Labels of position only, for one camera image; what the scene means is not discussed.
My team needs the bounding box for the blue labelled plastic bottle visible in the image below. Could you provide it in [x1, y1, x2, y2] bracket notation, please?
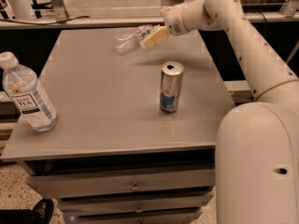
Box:
[0, 51, 58, 132]

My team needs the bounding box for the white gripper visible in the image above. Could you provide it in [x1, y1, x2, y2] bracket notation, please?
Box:
[139, 6, 184, 49]

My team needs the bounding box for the silver blue drink can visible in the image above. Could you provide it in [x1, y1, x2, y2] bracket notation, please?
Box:
[160, 62, 184, 113]

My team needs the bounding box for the white pipe top left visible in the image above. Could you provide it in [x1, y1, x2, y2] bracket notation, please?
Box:
[6, 0, 36, 20]

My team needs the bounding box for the grey metal bracket post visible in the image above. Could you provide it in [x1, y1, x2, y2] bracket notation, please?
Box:
[50, 0, 68, 21]

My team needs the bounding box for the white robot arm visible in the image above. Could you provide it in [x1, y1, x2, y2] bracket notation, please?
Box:
[141, 0, 299, 224]

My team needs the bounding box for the grey drawer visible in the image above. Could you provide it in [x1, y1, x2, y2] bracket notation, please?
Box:
[76, 208, 202, 224]
[59, 189, 213, 217]
[27, 169, 215, 199]

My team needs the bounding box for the grey drawer cabinet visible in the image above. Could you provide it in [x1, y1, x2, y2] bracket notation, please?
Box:
[0, 25, 236, 224]

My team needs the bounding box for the black shoe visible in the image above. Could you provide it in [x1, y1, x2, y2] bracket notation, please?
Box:
[0, 199, 54, 224]

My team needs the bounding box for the bottom grey drawer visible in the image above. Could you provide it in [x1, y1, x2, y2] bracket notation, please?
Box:
[76, 208, 202, 224]

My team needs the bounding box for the top grey drawer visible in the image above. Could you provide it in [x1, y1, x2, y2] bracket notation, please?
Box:
[27, 169, 215, 199]

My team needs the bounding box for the clear water bottle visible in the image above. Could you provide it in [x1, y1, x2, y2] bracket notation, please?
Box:
[114, 25, 154, 54]

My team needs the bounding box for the grey metal rail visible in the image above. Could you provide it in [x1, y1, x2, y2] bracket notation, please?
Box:
[0, 12, 299, 30]

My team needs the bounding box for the black cable on rail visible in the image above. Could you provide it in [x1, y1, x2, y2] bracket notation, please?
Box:
[0, 15, 92, 26]

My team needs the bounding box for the middle grey drawer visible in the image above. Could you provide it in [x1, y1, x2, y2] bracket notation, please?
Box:
[59, 189, 213, 217]

